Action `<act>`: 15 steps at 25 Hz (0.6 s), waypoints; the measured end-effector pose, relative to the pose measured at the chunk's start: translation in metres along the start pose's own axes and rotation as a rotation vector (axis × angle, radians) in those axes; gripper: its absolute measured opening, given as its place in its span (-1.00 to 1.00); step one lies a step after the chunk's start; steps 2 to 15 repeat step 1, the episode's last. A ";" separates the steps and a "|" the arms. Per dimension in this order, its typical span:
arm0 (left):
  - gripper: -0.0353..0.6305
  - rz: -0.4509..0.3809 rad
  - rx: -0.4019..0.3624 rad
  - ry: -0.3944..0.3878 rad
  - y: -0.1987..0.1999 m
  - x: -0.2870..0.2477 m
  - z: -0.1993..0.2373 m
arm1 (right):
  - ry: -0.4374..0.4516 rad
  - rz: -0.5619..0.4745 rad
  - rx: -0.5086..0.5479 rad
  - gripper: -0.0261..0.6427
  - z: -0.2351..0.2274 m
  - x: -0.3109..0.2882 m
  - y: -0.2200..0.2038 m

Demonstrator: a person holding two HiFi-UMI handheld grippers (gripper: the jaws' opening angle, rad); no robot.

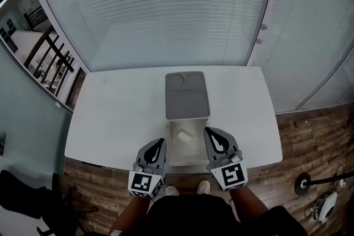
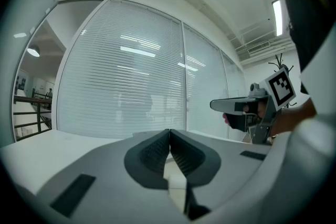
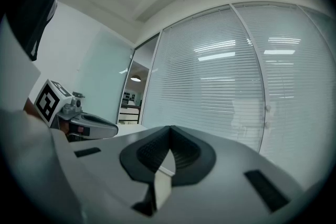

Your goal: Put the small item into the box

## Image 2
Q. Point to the narrow white window blind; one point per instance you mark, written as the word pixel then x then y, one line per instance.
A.
pixel 204 81

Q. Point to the person's right hand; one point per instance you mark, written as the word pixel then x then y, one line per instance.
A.
pixel 261 111

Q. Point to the long ceiling strip light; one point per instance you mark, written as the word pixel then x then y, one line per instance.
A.
pixel 277 17

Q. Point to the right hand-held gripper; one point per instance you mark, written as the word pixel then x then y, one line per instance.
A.
pixel 281 86

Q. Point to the wide white window blind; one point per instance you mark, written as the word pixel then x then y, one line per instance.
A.
pixel 120 73

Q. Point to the person's black shirt torso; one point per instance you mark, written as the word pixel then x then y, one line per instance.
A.
pixel 302 8

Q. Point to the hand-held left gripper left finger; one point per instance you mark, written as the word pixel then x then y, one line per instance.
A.
pixel 110 178

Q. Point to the round pendant lamp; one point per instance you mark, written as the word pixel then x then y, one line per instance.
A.
pixel 33 51

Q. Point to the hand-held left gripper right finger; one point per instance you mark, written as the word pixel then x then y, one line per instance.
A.
pixel 231 165

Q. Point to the person's right forearm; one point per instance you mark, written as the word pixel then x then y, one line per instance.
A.
pixel 296 115

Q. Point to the black metal railing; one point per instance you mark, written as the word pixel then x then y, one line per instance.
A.
pixel 34 115

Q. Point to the white ceiling air vent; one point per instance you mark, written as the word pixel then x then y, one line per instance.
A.
pixel 259 47

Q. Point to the black coat rack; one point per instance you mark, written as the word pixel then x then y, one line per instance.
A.
pixel 279 61

